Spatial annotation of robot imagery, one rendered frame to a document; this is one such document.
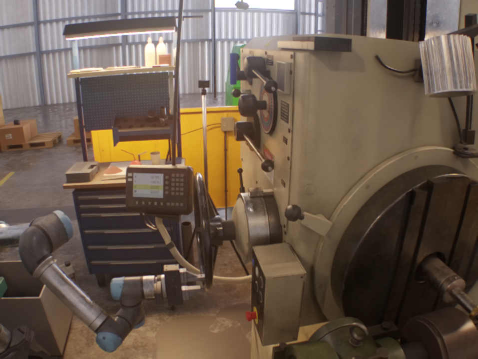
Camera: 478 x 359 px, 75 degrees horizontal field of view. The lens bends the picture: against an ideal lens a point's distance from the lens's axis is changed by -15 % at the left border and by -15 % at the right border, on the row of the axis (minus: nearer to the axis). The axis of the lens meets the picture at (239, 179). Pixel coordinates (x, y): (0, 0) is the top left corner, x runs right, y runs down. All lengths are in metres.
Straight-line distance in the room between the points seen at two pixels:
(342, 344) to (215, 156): 3.13
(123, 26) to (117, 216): 1.38
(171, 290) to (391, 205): 0.72
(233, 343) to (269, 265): 1.67
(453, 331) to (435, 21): 1.06
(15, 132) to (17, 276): 5.67
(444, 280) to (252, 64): 0.84
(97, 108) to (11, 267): 1.39
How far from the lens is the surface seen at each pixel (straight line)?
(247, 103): 1.07
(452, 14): 1.41
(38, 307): 2.33
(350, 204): 0.94
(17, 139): 8.20
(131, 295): 1.20
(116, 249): 2.89
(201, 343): 2.56
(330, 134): 0.88
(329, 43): 0.80
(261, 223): 1.07
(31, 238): 1.23
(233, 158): 3.80
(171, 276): 1.18
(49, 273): 1.20
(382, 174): 0.96
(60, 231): 1.28
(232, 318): 2.73
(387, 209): 0.91
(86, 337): 2.75
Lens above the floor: 1.86
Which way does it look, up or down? 21 degrees down
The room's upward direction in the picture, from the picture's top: straight up
